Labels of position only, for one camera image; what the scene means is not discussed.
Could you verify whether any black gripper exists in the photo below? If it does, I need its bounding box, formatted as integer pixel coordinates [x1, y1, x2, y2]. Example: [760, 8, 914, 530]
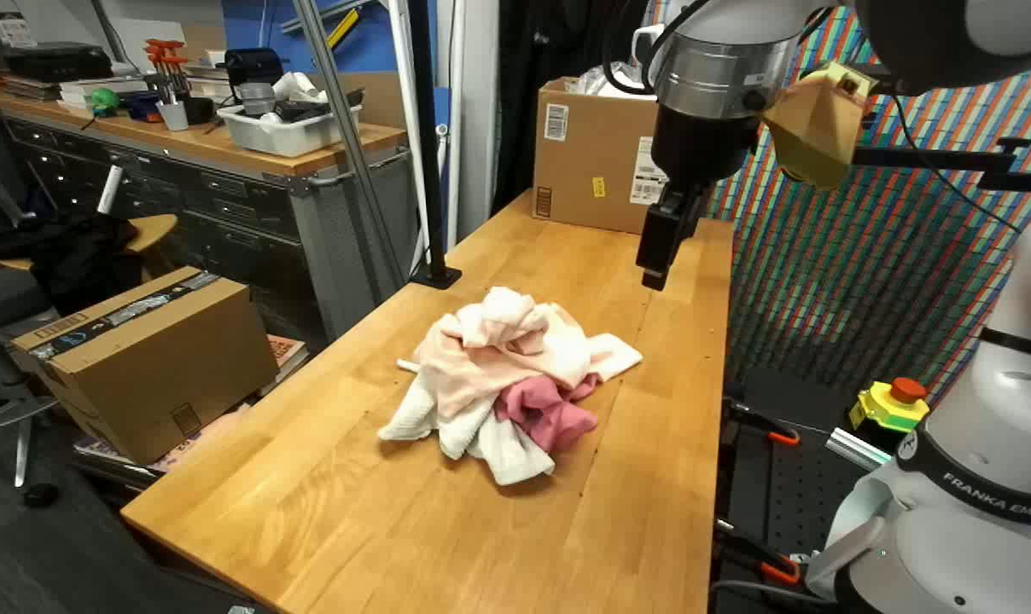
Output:
[633, 104, 765, 295]

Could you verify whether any pink shirt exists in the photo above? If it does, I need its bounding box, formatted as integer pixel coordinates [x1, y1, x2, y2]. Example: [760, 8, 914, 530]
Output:
[491, 373, 604, 458]

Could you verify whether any peach shirt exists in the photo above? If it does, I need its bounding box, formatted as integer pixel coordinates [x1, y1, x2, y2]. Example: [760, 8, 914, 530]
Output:
[409, 282, 646, 425]

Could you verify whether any cardboard box with white labels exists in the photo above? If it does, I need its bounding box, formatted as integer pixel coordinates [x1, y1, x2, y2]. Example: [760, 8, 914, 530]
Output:
[529, 76, 673, 240]

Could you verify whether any black vertical stand pole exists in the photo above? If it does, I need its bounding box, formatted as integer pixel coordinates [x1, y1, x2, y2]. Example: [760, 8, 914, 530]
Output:
[406, 0, 464, 290]

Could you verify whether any yellow red emergency stop button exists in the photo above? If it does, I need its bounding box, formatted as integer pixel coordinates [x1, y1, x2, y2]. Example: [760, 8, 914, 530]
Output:
[846, 373, 936, 441]

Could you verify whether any silver tripod leg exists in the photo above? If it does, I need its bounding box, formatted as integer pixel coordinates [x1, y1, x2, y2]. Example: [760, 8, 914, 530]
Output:
[290, 0, 414, 295]

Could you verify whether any white plastic bin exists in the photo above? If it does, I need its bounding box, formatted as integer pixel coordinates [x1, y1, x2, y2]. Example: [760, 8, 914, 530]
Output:
[213, 100, 366, 159]

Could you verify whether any blue board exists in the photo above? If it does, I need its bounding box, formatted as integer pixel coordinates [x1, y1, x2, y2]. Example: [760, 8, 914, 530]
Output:
[217, 0, 402, 83]

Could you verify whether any grey workbench with wooden top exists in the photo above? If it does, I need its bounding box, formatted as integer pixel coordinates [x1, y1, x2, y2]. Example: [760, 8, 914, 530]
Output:
[0, 76, 419, 345]

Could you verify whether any white cup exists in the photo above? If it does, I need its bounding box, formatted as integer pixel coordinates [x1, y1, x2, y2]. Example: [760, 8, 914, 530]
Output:
[152, 100, 191, 137]

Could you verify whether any wooden stool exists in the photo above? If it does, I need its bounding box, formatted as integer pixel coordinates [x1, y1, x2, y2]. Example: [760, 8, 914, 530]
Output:
[0, 213, 185, 278]

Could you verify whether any cardboard box with black tape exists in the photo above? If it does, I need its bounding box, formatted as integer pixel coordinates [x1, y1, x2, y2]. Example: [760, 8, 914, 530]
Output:
[7, 262, 282, 465]

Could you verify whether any black jacket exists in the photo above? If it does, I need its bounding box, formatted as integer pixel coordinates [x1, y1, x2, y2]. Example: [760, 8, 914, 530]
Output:
[25, 213, 145, 316]

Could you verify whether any black printer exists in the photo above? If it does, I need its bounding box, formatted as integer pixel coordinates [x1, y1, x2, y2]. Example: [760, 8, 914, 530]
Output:
[0, 42, 117, 84]

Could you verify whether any tan wrist camera mount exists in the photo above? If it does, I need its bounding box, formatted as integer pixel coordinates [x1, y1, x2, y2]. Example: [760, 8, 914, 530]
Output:
[760, 60, 881, 191]

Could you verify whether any black clamp with orange handle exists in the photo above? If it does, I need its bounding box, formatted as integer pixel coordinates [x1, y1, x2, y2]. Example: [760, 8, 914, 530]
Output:
[714, 521, 810, 595]
[719, 396, 810, 455]

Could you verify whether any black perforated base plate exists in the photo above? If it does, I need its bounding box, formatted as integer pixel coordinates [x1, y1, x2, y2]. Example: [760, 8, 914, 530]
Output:
[715, 421, 883, 572]

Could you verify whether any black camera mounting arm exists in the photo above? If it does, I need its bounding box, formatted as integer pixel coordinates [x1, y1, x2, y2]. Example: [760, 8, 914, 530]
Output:
[852, 134, 1031, 199]

